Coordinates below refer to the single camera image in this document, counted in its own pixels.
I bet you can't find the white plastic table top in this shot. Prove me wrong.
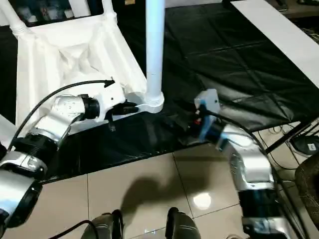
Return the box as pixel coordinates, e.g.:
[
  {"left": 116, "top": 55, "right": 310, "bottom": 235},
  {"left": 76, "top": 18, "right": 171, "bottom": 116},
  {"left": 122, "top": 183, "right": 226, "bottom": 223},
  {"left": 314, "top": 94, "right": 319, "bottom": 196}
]
[{"left": 14, "top": 11, "right": 165, "bottom": 137}]

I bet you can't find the white plastic table leg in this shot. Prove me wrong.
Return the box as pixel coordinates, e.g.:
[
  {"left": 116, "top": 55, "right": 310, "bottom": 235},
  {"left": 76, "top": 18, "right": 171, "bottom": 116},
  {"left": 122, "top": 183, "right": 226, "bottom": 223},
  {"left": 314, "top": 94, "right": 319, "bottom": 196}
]
[
  {"left": 0, "top": 114, "right": 16, "bottom": 148},
  {"left": 102, "top": 0, "right": 118, "bottom": 22},
  {"left": 0, "top": 0, "right": 28, "bottom": 36},
  {"left": 145, "top": 0, "right": 165, "bottom": 106}
]

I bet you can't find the black work mat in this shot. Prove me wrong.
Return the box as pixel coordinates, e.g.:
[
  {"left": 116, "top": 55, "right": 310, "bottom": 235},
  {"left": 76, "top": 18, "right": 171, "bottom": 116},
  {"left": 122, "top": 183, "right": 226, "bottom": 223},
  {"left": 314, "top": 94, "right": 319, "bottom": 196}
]
[{"left": 0, "top": 0, "right": 319, "bottom": 185}]

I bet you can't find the black metal stand bar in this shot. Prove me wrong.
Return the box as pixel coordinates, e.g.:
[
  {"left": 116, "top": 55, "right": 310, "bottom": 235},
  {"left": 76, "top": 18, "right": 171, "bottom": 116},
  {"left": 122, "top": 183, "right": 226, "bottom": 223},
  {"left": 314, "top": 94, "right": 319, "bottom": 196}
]
[{"left": 265, "top": 120, "right": 319, "bottom": 154}]

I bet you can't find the black box with gold label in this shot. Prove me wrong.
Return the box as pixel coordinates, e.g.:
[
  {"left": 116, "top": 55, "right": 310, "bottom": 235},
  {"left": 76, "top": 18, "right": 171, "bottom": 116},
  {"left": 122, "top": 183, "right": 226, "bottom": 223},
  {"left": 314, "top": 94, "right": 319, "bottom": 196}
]
[{"left": 115, "top": 0, "right": 148, "bottom": 7}]

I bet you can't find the white glass door cabinet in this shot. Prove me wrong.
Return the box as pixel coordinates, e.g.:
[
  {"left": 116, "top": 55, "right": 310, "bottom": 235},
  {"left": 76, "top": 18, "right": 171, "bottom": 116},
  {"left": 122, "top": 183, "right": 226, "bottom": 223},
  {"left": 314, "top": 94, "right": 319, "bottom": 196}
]
[{"left": 0, "top": 0, "right": 106, "bottom": 26}]

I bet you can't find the black device with white label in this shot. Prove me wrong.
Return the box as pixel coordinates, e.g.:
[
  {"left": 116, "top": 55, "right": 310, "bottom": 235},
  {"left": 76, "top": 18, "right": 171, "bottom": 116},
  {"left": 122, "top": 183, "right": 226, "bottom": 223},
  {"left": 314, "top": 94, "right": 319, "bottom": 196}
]
[{"left": 293, "top": 135, "right": 319, "bottom": 157}]

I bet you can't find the flat white board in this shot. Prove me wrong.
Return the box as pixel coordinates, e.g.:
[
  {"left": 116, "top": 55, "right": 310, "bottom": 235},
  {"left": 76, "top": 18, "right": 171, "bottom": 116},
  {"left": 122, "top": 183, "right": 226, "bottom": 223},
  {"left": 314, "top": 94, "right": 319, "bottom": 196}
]
[{"left": 230, "top": 0, "right": 319, "bottom": 88}]

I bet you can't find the brown woven stool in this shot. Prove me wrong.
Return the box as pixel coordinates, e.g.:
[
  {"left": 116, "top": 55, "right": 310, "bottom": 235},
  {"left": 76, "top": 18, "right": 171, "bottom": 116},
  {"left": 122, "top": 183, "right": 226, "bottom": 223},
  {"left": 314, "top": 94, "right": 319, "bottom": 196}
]
[{"left": 295, "top": 154, "right": 319, "bottom": 223}]

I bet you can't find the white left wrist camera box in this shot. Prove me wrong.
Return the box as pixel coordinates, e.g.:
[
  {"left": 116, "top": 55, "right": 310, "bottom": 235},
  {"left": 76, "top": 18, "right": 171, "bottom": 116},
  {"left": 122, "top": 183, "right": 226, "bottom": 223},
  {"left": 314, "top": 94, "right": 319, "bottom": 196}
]
[{"left": 95, "top": 83, "right": 127, "bottom": 123}]

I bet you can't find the thin floor cable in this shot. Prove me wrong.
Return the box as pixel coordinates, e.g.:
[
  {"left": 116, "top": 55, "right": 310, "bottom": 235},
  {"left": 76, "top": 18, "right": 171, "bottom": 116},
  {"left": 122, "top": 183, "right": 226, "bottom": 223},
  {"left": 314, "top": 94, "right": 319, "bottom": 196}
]
[{"left": 259, "top": 123, "right": 319, "bottom": 176}]

